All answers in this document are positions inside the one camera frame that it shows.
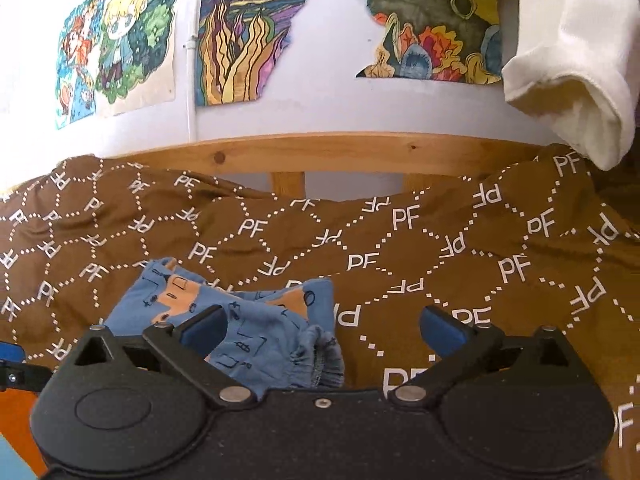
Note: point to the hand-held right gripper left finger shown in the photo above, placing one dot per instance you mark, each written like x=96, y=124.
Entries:
x=205, y=329

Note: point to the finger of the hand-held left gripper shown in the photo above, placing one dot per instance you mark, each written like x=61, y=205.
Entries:
x=10, y=352

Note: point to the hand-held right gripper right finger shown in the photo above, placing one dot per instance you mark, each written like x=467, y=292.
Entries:
x=440, y=329

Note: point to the blue pants with orange print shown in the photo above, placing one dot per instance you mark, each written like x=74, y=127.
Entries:
x=250, y=325

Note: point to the brown printed blanket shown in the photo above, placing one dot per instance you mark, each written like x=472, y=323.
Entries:
x=450, y=260

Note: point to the orange and light blue cloth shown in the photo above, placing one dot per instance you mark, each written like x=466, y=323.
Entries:
x=17, y=425

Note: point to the wooden bed headboard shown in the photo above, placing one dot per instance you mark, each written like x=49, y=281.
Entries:
x=350, y=152

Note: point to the dark brown cloth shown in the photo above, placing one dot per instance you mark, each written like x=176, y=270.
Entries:
x=620, y=195

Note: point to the white hanging garment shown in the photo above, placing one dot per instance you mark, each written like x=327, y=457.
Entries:
x=575, y=60

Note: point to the cartoon character wall poster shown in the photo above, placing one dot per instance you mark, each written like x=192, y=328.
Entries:
x=132, y=45

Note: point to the swirly colourful wall poster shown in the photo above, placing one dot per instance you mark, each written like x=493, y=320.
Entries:
x=245, y=35

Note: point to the mushroom drawing wall poster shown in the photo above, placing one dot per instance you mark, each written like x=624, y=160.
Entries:
x=430, y=25

